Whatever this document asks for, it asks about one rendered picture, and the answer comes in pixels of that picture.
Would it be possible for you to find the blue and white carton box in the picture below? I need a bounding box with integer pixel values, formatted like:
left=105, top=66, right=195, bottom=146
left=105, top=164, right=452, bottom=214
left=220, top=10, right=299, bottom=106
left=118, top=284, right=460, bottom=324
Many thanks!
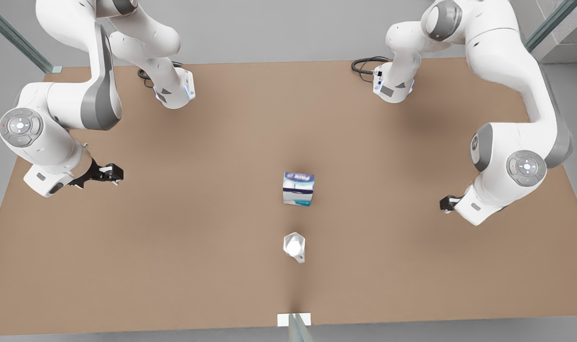
left=283, top=172, right=315, bottom=207

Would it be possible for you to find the white measuring cup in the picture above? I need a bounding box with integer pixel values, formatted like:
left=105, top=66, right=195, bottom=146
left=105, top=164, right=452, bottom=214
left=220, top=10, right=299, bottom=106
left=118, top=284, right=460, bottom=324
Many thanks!
left=283, top=232, right=306, bottom=264

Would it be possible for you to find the silver frame post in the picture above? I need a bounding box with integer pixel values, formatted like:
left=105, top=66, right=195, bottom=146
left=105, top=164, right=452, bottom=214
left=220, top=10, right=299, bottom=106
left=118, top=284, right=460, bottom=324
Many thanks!
left=524, top=0, right=577, bottom=53
left=277, top=313, right=313, bottom=342
left=0, top=4, right=63, bottom=74

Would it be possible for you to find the black cable loop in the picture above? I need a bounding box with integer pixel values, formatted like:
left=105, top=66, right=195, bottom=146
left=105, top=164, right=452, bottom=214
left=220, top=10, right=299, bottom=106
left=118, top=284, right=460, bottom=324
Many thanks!
left=137, top=61, right=183, bottom=89
left=351, top=57, right=390, bottom=83

